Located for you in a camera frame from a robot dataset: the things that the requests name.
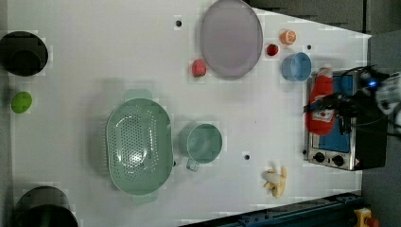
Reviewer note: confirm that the pink peach toy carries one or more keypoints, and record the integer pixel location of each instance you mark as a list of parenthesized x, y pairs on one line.
[(198, 68)]

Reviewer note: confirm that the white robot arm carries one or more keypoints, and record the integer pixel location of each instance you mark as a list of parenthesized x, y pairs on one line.
[(383, 89)]

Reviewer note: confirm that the green lime toy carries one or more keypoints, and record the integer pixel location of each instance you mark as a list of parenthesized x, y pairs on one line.
[(21, 102)]

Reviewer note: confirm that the black cylinder upper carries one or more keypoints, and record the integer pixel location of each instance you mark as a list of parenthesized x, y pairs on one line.
[(23, 54)]

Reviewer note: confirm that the yellow red emergency button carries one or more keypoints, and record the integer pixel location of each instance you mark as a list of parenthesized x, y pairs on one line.
[(365, 219)]

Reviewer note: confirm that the green plastic colander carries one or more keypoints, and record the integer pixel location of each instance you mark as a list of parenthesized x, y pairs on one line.
[(139, 146)]

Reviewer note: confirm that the black cylinder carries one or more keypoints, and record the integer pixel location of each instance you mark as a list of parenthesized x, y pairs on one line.
[(44, 206), (23, 54)]

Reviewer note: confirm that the red strawberry toy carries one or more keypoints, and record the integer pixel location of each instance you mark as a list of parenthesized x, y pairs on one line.
[(272, 49)]

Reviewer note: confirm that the orange slice toy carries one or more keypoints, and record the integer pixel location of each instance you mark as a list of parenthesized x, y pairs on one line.
[(288, 37)]

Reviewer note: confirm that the peeled banana toy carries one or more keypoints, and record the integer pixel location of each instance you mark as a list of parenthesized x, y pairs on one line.
[(276, 181)]

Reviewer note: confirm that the blue metal frame rail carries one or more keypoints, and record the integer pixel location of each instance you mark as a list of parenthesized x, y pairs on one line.
[(333, 211)]

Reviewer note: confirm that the green plastic measuring cup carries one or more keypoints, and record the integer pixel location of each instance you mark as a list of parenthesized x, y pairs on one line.
[(201, 144)]

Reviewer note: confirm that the silver black toaster oven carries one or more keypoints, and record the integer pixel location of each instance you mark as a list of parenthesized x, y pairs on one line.
[(351, 151)]

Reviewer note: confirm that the grey round plate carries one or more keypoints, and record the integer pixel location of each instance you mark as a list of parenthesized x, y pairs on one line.
[(231, 38)]

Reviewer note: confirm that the blue plastic bowl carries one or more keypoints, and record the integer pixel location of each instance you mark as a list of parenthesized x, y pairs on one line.
[(296, 67)]

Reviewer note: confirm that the red plush ketchup bottle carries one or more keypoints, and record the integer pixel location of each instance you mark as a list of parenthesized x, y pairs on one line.
[(318, 118)]

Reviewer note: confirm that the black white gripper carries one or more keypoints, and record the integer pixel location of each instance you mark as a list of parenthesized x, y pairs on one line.
[(349, 84)]

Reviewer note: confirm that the black cylinder lower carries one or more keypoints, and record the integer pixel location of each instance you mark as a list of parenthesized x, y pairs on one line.
[(44, 206)]

